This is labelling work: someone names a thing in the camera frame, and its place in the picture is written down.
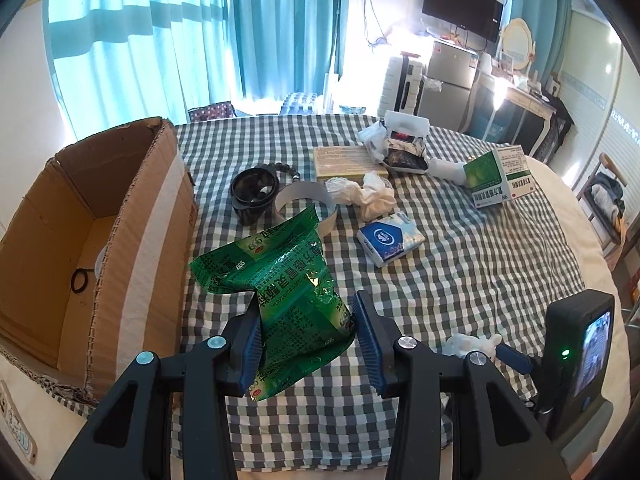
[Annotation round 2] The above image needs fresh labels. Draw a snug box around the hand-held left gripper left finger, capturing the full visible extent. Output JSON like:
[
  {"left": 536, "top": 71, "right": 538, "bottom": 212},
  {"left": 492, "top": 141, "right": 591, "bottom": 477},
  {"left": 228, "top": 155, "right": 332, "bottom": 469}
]
[{"left": 50, "top": 305, "right": 263, "bottom": 480}]

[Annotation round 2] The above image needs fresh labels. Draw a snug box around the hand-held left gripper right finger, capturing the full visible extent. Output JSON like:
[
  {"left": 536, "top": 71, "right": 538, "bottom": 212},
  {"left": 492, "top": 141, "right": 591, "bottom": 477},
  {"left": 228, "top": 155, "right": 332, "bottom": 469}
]
[{"left": 350, "top": 290, "right": 571, "bottom": 480}]

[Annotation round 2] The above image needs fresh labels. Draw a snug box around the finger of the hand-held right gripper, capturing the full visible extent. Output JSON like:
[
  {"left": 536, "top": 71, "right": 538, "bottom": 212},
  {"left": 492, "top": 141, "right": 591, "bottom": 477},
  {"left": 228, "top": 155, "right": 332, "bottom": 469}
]
[{"left": 495, "top": 344, "right": 541, "bottom": 376}]

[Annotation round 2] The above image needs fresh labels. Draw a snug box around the green foil medicine packet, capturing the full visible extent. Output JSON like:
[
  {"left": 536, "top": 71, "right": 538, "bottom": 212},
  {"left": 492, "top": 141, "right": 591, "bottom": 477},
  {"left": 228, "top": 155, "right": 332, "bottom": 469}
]
[{"left": 189, "top": 208, "right": 357, "bottom": 402}]

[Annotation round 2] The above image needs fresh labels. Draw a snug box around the blue tissue packet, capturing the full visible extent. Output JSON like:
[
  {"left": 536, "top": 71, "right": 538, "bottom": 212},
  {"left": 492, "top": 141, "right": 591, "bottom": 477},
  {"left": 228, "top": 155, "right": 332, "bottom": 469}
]
[{"left": 356, "top": 212, "right": 426, "bottom": 267}]

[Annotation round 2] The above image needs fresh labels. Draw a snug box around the brown cardboard box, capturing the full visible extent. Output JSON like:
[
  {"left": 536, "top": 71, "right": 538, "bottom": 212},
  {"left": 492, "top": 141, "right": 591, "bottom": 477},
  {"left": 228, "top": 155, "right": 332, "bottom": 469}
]
[{"left": 0, "top": 116, "right": 197, "bottom": 406}]

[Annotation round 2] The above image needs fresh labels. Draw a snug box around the green and white medicine box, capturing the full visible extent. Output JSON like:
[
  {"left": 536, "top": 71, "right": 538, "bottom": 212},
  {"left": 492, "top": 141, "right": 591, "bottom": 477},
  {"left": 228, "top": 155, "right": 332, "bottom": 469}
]
[{"left": 464, "top": 144, "right": 537, "bottom": 209}]

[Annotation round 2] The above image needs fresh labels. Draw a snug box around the cream round desktop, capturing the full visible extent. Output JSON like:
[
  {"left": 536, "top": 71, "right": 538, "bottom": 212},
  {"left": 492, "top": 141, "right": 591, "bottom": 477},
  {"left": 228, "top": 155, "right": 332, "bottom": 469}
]
[{"left": 0, "top": 112, "right": 632, "bottom": 480}]

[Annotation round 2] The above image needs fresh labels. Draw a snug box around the checked tablecloth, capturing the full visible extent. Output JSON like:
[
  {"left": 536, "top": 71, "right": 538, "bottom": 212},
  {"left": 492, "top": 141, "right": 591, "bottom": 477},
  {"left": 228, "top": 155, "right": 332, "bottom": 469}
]
[{"left": 10, "top": 112, "right": 621, "bottom": 476}]

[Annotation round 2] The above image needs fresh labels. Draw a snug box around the black round cup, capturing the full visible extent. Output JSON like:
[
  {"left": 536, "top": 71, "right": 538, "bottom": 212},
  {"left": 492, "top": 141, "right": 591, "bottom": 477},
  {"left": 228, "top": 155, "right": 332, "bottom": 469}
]
[{"left": 230, "top": 167, "right": 277, "bottom": 226}]

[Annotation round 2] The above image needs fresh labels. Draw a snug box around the wooden chair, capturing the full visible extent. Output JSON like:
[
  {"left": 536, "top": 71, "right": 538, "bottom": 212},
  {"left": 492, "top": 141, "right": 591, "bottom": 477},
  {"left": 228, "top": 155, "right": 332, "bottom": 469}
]
[{"left": 575, "top": 152, "right": 632, "bottom": 261}]

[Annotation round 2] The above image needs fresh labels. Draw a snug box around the flat yellow box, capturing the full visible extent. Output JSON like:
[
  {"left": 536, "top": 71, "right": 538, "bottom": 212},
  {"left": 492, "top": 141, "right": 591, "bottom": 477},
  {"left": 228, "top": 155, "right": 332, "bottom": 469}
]
[{"left": 313, "top": 146, "right": 390, "bottom": 183}]

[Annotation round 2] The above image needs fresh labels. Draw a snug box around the dark floral packet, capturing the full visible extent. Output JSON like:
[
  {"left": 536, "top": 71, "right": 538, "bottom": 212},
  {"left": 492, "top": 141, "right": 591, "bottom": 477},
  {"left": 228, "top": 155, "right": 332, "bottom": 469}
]
[{"left": 385, "top": 132, "right": 429, "bottom": 174}]

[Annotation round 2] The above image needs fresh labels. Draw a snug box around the rolled white tissue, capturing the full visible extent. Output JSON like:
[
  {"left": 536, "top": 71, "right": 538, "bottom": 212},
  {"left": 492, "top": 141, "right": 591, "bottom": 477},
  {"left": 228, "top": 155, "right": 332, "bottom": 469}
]
[{"left": 429, "top": 157, "right": 468, "bottom": 184}]

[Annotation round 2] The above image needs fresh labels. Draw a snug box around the white plastic bag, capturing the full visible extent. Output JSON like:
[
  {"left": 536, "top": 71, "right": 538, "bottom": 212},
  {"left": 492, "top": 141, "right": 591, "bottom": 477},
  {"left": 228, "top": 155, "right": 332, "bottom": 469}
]
[{"left": 358, "top": 110, "right": 431, "bottom": 166}]

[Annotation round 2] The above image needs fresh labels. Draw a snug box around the pack of water bottles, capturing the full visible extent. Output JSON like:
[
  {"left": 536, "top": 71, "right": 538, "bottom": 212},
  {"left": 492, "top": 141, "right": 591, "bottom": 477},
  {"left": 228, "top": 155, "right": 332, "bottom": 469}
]
[{"left": 280, "top": 92, "right": 321, "bottom": 117}]

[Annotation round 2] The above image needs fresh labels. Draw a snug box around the polka dot bag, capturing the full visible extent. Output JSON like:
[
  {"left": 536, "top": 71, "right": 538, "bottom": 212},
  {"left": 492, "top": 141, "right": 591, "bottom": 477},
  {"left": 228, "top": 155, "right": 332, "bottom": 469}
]
[{"left": 188, "top": 101, "right": 236, "bottom": 123}]

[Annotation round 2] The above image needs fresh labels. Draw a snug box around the white dressing table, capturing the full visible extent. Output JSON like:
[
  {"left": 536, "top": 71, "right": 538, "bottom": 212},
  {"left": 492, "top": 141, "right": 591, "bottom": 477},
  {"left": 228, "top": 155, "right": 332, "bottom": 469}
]
[{"left": 480, "top": 75, "right": 568, "bottom": 158}]

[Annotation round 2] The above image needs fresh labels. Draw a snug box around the white suitcase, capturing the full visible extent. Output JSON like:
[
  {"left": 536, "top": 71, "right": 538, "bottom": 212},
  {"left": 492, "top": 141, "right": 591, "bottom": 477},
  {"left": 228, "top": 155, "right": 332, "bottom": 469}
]
[{"left": 382, "top": 52, "right": 426, "bottom": 116}]

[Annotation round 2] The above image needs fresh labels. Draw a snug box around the silver small fridge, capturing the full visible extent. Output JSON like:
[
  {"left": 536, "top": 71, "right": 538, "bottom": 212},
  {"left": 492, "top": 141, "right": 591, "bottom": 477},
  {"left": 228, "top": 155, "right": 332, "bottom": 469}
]
[{"left": 417, "top": 38, "right": 481, "bottom": 131}]

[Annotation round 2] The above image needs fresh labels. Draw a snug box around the oval white mirror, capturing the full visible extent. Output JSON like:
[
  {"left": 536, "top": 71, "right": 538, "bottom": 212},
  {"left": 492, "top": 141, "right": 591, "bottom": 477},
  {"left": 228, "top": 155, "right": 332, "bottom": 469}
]
[{"left": 500, "top": 17, "right": 533, "bottom": 73}]

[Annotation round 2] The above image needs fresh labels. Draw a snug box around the dark teal curtain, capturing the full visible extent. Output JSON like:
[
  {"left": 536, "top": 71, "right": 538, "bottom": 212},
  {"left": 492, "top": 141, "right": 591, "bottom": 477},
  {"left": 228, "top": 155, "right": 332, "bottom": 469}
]
[{"left": 227, "top": 0, "right": 351, "bottom": 103}]

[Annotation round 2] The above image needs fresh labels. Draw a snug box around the light teal curtain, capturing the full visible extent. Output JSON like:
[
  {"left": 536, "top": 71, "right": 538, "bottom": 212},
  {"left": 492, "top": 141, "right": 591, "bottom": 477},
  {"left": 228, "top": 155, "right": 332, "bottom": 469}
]
[{"left": 42, "top": 0, "right": 236, "bottom": 133}]

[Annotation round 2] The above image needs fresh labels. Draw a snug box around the teal curtain beside mirror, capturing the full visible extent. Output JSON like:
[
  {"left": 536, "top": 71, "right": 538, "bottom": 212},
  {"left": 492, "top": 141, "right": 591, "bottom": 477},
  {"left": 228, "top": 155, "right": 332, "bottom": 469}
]
[{"left": 520, "top": 0, "right": 573, "bottom": 91}]

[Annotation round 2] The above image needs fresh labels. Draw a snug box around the white band ring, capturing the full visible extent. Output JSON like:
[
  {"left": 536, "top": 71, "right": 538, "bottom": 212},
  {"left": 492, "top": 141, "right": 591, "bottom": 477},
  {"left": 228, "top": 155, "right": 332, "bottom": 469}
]
[{"left": 273, "top": 184, "right": 337, "bottom": 236}]

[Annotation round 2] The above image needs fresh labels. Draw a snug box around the dark bead bracelet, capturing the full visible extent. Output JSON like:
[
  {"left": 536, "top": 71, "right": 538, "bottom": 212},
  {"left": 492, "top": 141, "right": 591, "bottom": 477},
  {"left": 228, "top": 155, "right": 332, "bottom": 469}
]
[{"left": 255, "top": 161, "right": 302, "bottom": 183}]

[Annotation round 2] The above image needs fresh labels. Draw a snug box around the black wall television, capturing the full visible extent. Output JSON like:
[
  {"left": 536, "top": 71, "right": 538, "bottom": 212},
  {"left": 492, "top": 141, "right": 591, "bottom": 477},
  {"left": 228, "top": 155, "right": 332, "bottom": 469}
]
[{"left": 421, "top": 0, "right": 504, "bottom": 43}]

